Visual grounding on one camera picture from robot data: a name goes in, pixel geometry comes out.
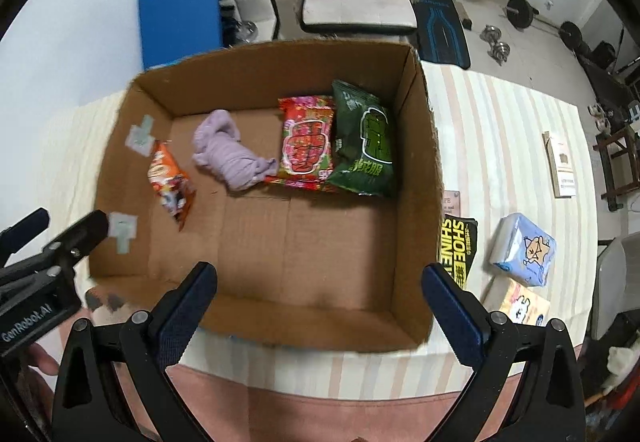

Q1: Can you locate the orange snack packet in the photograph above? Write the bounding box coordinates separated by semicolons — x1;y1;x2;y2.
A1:
148;140;196;231

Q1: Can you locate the yellow cartoon tissue box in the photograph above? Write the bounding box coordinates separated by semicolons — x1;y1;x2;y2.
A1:
483;277;550;326

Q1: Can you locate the blue cartoon tissue pack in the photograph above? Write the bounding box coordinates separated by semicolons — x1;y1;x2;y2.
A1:
489;213;556;287

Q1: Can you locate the black yellow shoe wipes pack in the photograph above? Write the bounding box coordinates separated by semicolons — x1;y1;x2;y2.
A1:
438;215;477;288

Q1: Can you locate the green snack packet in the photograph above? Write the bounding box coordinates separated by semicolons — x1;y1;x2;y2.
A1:
328;80;396;196

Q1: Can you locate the grey chair at right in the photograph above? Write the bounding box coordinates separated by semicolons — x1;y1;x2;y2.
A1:
590;232;640;339

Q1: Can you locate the lilac cloth bundle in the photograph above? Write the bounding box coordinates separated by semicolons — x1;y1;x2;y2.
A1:
192;110;279;192

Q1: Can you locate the small pink card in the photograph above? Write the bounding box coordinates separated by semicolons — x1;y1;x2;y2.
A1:
442;190;461;217

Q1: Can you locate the white booklet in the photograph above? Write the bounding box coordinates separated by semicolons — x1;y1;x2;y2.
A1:
542;131;577;199

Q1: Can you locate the brown cardboard box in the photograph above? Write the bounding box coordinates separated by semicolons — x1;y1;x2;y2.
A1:
89;39;442;352

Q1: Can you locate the red snack packet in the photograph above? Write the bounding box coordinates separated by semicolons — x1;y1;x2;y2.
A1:
265;96;335;191

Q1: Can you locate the blue folded mat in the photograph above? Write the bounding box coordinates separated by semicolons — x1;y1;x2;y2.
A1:
138;0;224;71

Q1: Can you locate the dark wooden stool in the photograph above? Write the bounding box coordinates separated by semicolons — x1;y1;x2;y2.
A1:
592;125;639;213

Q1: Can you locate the chrome dumbbell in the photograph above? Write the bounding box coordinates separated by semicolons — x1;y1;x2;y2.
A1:
488;40;511;65
480;24;502;45

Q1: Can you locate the black blue weight bench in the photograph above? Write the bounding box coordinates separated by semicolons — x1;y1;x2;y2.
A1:
413;0;471;70

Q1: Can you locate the short barbell on floor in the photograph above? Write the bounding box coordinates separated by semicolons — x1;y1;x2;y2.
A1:
503;0;585;52

